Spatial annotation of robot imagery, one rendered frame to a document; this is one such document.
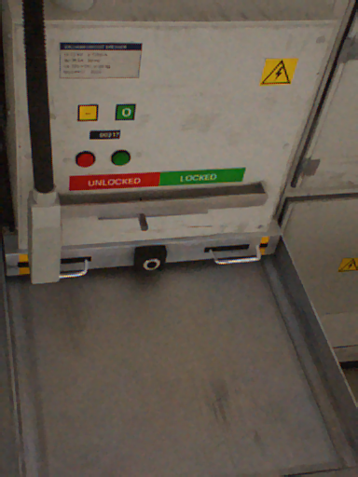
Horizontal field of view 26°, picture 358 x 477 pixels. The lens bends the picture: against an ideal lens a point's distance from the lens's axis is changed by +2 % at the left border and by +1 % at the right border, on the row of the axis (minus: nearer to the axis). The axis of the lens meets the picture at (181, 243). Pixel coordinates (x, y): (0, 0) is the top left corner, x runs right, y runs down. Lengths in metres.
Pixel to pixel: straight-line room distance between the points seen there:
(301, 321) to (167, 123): 0.49
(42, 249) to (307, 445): 0.55
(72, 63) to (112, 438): 0.60
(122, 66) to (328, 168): 0.71
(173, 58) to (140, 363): 0.54
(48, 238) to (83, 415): 0.30
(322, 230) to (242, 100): 0.71
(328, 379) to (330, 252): 0.63
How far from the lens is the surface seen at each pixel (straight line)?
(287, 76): 1.29
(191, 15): 1.20
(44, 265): 1.31
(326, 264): 2.04
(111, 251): 1.45
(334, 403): 1.42
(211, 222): 1.47
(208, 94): 1.26
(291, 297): 1.54
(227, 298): 1.51
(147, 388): 1.36
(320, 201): 1.84
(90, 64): 1.18
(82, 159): 1.28
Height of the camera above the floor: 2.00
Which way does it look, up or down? 47 degrees down
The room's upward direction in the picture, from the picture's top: 12 degrees clockwise
